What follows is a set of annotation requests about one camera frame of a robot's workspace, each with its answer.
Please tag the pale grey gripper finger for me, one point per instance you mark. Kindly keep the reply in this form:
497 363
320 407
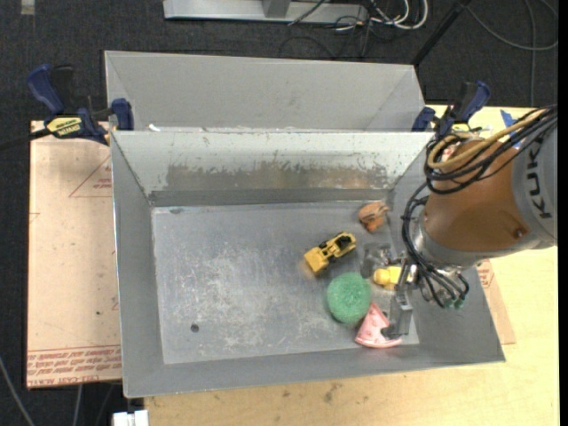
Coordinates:
395 317
407 317

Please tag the yellow toy figure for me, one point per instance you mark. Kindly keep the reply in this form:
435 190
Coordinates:
385 277

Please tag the pink toy wedge slice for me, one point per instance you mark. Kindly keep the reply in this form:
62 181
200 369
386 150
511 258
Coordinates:
372 331

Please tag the clear glass thing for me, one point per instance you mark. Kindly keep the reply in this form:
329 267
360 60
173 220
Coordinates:
372 257

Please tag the green round scouring pad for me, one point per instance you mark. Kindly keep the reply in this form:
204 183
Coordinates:
348 297

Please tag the orange-brown toy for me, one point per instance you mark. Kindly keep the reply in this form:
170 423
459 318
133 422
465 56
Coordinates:
373 215

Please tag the yellow toy truck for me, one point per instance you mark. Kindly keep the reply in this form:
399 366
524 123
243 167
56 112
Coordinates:
327 252

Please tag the grey metal bin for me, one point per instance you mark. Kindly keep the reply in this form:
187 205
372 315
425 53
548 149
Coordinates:
248 282

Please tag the brown cardboard board red print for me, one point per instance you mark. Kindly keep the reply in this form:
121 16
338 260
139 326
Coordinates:
71 238

